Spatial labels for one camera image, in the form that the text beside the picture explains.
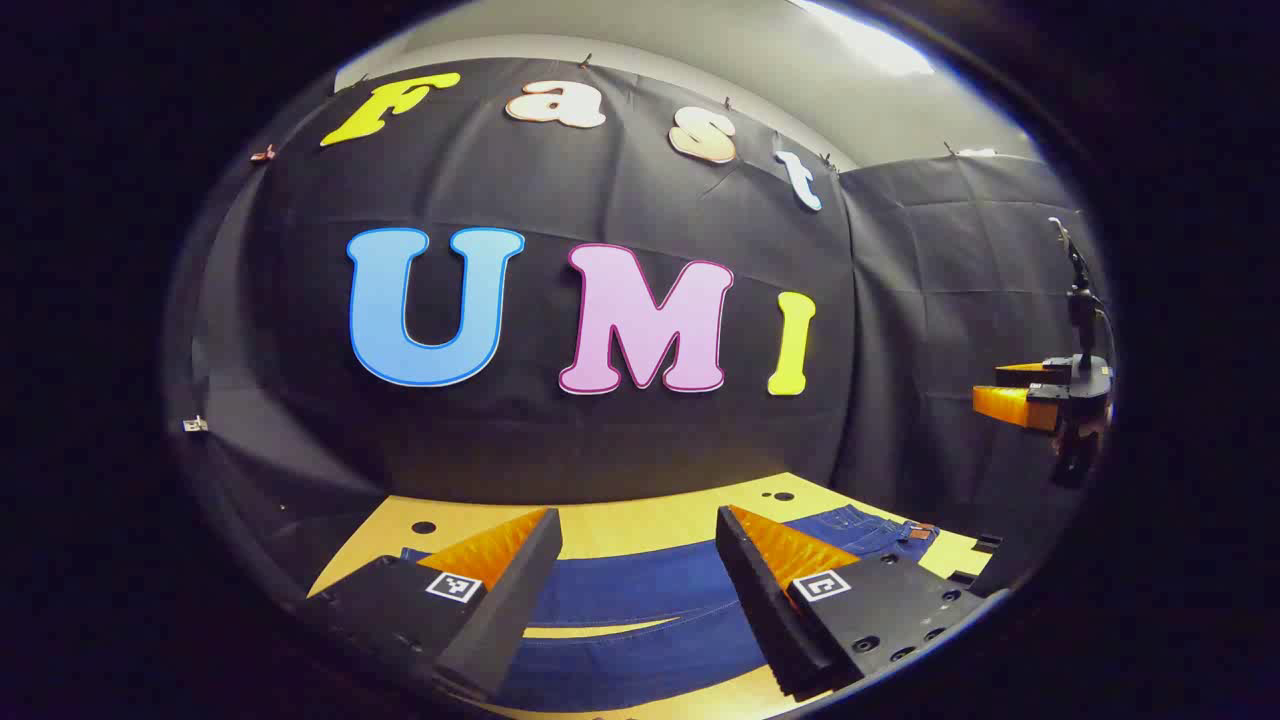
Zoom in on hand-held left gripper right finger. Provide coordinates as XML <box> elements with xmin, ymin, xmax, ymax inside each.
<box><xmin>714</xmin><ymin>505</ymin><xmax>1006</xmax><ymax>701</ymax></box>

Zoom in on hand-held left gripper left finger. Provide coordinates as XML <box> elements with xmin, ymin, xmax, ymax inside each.
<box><xmin>295</xmin><ymin>507</ymin><xmax>564</xmax><ymax>701</ymax></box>

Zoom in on blue denim jeans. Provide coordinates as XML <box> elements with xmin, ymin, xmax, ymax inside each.
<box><xmin>400</xmin><ymin>505</ymin><xmax>941</xmax><ymax>713</ymax></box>

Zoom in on black backdrop cloth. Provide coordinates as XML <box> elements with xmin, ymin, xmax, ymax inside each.
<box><xmin>165</xmin><ymin>57</ymin><xmax>1111</xmax><ymax>601</ymax></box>

